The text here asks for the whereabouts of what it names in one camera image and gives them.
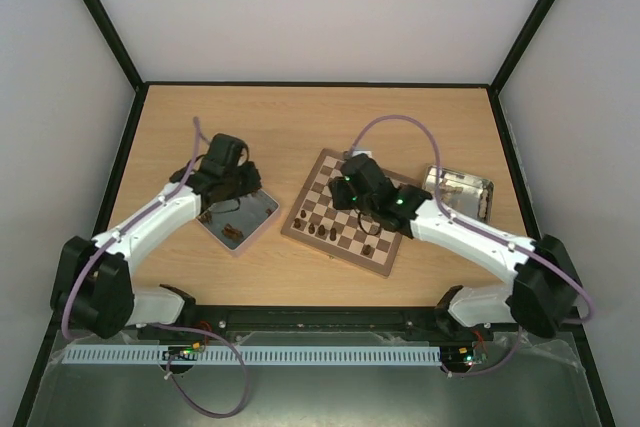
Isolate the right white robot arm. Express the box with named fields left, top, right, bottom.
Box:
left=329, top=154, right=583, bottom=339

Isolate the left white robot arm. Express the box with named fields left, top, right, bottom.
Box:
left=50, top=133, right=261, bottom=339

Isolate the pile of dark chess pieces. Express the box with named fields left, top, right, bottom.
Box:
left=199, top=212, right=244, bottom=241

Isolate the wooden chess board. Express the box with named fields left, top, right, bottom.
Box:
left=281, top=148, right=402, bottom=278

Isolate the pink tin tray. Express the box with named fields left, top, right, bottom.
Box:
left=197, top=189, right=280, bottom=256

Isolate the gold tin tray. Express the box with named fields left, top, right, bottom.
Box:
left=422, top=163, right=496, bottom=223

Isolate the black frame rail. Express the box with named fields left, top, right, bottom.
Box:
left=49, top=302, right=581, bottom=343

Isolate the light blue cable duct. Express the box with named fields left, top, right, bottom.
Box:
left=61, top=345, right=441, bottom=367

